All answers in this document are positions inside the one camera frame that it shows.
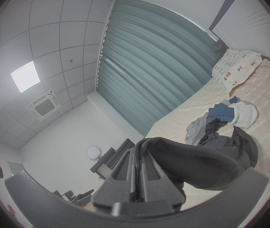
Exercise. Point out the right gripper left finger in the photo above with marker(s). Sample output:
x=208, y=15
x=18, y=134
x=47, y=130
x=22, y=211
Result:
x=120, y=184

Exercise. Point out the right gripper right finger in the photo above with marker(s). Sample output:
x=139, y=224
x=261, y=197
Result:
x=156, y=186

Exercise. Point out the black T-shirt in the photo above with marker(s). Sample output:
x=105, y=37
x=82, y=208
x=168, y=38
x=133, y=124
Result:
x=196, y=165

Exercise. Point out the bed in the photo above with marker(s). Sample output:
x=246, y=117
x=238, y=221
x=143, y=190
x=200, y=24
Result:
x=244, y=174

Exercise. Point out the pile of clothes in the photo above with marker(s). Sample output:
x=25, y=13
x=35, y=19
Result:
x=220, y=113

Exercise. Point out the black chest of drawers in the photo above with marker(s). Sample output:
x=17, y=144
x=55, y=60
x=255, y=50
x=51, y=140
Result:
x=116, y=155

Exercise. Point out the round white mirror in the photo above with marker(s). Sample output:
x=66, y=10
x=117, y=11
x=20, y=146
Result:
x=93, y=152

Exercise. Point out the blue-green curtain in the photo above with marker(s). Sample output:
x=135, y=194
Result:
x=154, y=32
x=130, y=98

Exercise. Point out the ceiling air conditioner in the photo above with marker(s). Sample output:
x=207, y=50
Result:
x=43, y=106

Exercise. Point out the white printed pillow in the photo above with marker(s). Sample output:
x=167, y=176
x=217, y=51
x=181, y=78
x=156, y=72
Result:
x=237, y=68

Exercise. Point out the square ceiling light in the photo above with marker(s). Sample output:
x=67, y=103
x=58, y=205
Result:
x=25, y=77

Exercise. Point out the grey bedside table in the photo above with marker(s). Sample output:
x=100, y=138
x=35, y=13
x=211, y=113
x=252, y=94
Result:
x=219, y=48

